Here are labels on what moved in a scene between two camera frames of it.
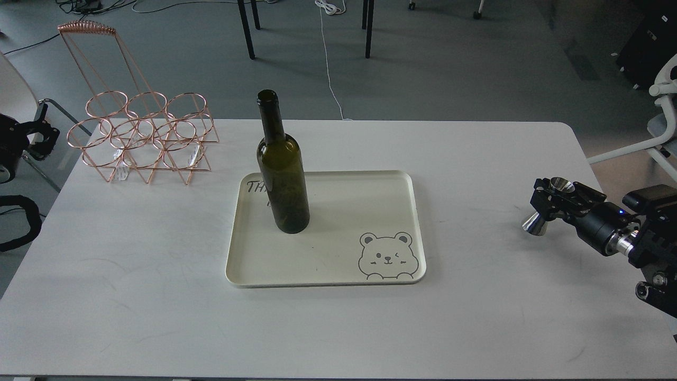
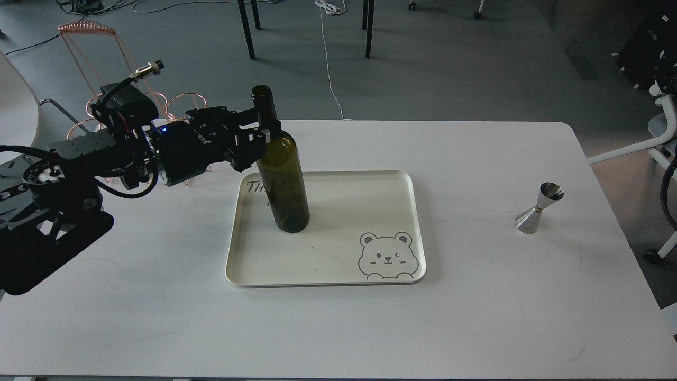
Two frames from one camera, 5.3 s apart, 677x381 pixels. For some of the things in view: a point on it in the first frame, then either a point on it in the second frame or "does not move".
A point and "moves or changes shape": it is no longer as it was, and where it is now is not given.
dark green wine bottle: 280,161 does not move
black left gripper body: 39,151 → 208,136
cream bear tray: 364,228 does not move
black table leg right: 369,19 does not move
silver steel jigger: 536,224 moves or changes shape
